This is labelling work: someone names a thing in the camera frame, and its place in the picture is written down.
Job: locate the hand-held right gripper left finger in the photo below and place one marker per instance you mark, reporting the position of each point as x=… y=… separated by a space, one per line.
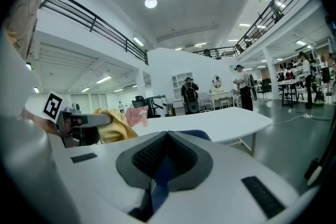
x=105 y=170

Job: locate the dark blue chair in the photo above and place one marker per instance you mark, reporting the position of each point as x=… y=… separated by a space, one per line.
x=197 y=134

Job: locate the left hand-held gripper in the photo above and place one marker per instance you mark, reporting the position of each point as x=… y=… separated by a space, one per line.
x=52 y=106

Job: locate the brown printed t-shirt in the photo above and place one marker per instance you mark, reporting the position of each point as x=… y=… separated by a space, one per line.
x=21 y=21

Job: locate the person's left forearm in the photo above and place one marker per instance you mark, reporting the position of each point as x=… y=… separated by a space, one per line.
x=39 y=123

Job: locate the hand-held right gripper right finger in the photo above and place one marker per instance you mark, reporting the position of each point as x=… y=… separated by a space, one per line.
x=223 y=173

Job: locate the pink armchair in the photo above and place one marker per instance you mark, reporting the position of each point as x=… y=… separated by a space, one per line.
x=132 y=116

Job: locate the black tilted desk frame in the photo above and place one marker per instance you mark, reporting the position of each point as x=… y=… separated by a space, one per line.
x=155 y=102

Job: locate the black balcony railing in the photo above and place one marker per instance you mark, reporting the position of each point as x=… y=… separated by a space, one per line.
x=146 y=59
x=237 y=51

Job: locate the yellow cloth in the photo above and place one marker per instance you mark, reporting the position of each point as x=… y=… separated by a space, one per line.
x=115 y=128

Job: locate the black white handheld device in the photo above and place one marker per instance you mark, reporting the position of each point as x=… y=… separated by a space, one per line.
x=315 y=175

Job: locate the white dressing table with mirror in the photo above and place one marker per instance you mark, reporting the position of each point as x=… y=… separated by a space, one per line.
x=220 y=94

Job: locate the round ceiling light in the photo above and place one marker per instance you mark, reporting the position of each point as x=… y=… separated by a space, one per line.
x=151 y=2

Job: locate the white bookshelf cabinet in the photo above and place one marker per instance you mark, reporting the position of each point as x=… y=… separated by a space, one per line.
x=177 y=86

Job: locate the white power strip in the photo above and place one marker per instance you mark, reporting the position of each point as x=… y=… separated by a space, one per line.
x=307 y=115

